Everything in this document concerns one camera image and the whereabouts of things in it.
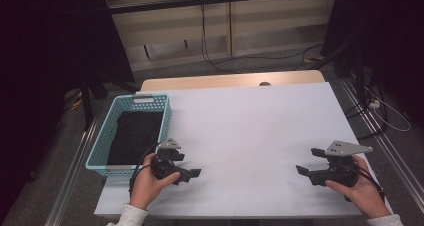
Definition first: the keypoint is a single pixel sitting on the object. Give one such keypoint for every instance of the wide black curtain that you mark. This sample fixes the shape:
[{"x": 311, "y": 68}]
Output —
[{"x": 40, "y": 69}]

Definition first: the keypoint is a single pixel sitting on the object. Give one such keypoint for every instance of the beige cabinet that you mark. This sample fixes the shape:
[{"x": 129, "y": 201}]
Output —
[{"x": 273, "y": 22}]

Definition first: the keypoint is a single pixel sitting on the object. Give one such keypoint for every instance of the person's left hand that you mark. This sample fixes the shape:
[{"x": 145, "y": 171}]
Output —
[{"x": 146, "y": 186}]

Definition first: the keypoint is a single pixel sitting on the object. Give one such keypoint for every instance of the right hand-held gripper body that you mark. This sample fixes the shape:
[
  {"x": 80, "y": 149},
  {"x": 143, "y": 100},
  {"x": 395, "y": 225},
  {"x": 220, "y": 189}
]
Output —
[{"x": 336, "y": 176}]

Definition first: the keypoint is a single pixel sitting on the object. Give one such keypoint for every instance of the grey round table grommet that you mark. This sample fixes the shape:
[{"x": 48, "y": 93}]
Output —
[{"x": 265, "y": 84}]

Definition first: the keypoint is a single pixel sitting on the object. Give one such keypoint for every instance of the black metal stand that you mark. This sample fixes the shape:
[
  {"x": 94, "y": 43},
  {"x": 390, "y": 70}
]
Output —
[{"x": 358, "y": 66}]

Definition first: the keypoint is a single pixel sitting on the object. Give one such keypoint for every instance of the black tripod stand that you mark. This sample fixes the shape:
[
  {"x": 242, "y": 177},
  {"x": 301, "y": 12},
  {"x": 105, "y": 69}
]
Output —
[{"x": 90, "y": 96}]

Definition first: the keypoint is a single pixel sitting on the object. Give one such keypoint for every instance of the light blue perforated basket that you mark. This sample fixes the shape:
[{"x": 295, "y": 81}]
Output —
[{"x": 100, "y": 149}]

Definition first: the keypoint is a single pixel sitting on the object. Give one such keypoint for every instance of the aluminium floor rail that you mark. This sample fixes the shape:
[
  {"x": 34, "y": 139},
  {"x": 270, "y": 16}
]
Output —
[
  {"x": 71, "y": 176},
  {"x": 383, "y": 132}
]

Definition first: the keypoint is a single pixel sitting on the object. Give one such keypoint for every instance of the narrow black curtain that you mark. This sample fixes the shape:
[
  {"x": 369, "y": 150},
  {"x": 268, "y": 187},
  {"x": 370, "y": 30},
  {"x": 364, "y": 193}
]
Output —
[{"x": 383, "y": 36}]

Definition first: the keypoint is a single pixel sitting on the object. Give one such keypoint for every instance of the white power adapter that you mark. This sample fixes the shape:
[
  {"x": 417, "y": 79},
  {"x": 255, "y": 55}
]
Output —
[{"x": 374, "y": 104}]

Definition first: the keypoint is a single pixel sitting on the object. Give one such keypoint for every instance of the person's right hand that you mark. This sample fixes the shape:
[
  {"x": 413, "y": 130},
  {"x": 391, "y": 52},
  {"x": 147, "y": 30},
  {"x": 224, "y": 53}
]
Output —
[{"x": 363, "y": 196}]

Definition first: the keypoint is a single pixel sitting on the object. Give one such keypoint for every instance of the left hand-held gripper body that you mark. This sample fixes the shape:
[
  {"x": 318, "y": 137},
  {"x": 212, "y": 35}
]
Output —
[{"x": 166, "y": 162}]

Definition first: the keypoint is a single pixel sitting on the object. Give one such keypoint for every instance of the black pants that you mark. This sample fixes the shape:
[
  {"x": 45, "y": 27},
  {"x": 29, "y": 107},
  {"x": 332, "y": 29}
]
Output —
[{"x": 135, "y": 136}]

